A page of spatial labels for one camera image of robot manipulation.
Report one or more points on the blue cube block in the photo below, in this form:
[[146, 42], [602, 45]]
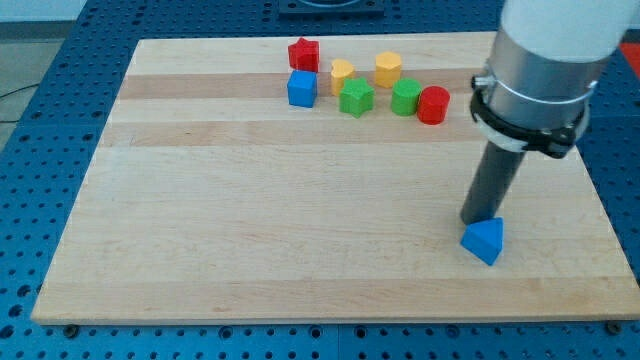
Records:
[[302, 88]]

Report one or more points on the red star block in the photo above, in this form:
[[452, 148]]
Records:
[[304, 55]]

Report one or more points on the yellow hexagon block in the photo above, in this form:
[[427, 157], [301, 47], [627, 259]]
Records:
[[388, 68]]

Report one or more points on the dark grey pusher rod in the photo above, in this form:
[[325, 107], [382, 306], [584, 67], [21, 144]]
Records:
[[492, 179]]

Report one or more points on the green cylinder block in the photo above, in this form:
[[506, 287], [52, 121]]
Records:
[[405, 96]]

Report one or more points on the wooden board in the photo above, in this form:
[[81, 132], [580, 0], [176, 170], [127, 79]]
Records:
[[211, 200]]

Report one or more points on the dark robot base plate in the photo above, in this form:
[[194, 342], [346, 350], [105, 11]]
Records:
[[299, 8]]

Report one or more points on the green star block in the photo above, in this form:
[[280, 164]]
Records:
[[356, 97]]

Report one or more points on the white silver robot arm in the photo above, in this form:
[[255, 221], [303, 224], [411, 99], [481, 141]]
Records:
[[545, 62]]

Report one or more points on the blue triangle block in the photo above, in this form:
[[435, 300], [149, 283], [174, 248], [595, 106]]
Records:
[[484, 239]]

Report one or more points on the yellow heart block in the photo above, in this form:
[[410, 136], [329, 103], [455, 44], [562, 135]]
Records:
[[341, 70]]

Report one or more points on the red cylinder block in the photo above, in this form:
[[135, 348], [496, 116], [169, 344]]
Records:
[[433, 105]]

